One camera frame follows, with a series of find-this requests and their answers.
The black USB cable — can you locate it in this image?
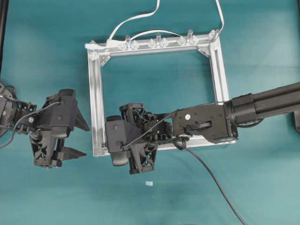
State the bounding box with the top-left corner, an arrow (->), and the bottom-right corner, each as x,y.
174,135 -> 248,225

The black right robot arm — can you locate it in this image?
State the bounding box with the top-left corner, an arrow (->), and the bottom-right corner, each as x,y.
113,83 -> 300,174

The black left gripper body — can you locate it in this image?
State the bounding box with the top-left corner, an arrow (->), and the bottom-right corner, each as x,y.
30,94 -> 65,168

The silver aluminium extrusion frame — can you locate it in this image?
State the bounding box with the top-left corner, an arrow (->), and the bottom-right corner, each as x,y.
85,30 -> 229,157

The middle clear standoff post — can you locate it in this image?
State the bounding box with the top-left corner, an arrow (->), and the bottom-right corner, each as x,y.
156,32 -> 162,48

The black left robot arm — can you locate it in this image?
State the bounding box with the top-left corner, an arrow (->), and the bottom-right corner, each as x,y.
0,85 -> 90,168

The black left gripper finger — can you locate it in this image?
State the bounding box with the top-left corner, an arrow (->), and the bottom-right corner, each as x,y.
54,147 -> 87,161
74,103 -> 90,131

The black rail at left edge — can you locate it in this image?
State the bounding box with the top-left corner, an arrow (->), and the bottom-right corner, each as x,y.
0,0 -> 9,71

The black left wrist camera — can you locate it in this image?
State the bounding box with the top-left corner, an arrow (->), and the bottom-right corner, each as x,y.
50,89 -> 77,139

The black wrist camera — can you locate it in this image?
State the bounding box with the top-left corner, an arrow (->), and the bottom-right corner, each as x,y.
105,115 -> 142,166
50,89 -> 77,139

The small light blue tape piece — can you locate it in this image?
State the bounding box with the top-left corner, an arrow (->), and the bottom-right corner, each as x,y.
145,181 -> 153,187

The clear standoff post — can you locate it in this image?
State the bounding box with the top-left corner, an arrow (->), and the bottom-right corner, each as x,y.
125,35 -> 131,49
186,30 -> 193,43
156,32 -> 162,48

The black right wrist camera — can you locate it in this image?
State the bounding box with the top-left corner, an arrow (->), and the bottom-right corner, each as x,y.
105,115 -> 142,166

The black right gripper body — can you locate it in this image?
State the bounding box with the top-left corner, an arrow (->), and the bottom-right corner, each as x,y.
120,103 -> 173,174

